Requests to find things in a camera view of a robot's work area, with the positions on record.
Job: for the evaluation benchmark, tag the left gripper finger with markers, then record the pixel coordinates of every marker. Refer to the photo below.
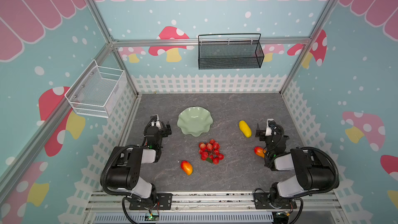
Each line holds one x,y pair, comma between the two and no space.
154,118
168,128

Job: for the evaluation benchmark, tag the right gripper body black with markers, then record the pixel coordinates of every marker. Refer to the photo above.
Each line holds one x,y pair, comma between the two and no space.
261,131

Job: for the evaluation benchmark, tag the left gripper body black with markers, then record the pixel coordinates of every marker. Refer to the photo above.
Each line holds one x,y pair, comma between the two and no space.
165,129

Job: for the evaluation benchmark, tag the yellow fake lemon fruit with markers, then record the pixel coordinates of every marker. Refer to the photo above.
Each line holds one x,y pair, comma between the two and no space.
245,129

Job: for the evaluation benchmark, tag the red orange mango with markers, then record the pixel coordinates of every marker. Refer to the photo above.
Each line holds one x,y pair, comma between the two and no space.
186,167
259,151

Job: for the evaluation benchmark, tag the red cherry tomato bunch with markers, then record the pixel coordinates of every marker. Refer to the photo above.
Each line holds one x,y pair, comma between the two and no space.
210,152

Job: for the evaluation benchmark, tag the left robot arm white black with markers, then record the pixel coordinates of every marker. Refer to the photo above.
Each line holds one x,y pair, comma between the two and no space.
121,174

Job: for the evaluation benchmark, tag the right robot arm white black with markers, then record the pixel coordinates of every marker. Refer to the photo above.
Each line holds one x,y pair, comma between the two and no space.
315,172

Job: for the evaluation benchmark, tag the green scalloped fruit bowl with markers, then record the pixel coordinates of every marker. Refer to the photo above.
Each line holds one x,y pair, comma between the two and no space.
195,121

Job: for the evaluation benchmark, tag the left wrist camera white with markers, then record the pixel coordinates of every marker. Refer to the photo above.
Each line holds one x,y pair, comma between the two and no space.
158,123

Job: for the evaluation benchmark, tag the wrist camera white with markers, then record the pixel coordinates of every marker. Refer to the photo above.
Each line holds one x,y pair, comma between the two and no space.
270,126
158,123

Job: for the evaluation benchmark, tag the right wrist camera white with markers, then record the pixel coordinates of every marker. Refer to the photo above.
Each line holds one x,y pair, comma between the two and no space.
270,126

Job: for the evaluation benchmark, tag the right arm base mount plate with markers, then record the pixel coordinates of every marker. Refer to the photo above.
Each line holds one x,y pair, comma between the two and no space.
263,200

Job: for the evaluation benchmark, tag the white wire wall basket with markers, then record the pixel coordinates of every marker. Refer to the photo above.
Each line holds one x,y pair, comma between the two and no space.
97,91

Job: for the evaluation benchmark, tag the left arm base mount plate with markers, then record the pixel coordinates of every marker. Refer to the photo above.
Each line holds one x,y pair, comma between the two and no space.
160,202

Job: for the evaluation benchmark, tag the aluminium front rail frame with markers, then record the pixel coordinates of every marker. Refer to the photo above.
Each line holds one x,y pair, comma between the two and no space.
238,207

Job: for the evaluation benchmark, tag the black mesh wall basket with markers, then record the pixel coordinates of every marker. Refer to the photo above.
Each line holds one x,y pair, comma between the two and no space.
230,51

